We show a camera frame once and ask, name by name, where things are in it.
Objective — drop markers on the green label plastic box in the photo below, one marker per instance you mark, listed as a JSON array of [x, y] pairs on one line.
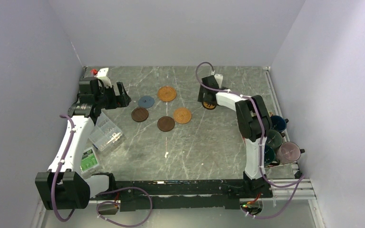
[[89, 161]]

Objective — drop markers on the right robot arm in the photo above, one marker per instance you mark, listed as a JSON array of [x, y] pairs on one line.
[[254, 123]]

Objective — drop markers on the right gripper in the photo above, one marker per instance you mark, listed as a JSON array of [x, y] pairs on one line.
[[202, 91]]

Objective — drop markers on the blue round coaster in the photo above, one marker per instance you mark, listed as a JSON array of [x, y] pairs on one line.
[[146, 101]]

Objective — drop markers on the clear plastic screw box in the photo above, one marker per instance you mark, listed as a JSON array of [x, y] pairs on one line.
[[105, 133]]

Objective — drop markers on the pink mauve mug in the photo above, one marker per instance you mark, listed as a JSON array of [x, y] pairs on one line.
[[289, 152]]

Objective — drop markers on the dark green mug upper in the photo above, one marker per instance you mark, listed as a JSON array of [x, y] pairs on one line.
[[274, 139]]

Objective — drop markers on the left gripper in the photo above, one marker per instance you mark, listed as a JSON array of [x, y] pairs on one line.
[[120, 100]]

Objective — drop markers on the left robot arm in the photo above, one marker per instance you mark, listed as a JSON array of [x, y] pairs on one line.
[[62, 186]]

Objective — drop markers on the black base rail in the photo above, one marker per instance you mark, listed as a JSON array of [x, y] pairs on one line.
[[184, 194]]

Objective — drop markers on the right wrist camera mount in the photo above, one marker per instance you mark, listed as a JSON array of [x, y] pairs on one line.
[[219, 80]]

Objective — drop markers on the orange black cup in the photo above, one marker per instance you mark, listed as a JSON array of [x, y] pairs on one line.
[[208, 106]]

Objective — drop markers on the dark wooden coaster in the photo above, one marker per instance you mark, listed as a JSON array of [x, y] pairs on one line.
[[139, 114], [165, 123]]

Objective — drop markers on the woven orange coaster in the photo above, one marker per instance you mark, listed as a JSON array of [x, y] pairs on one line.
[[166, 93], [182, 115]]

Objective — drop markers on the navy blue mug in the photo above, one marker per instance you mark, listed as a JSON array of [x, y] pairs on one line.
[[279, 123]]

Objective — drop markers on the dark teal mug lower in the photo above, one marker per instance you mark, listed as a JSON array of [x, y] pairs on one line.
[[270, 157]]

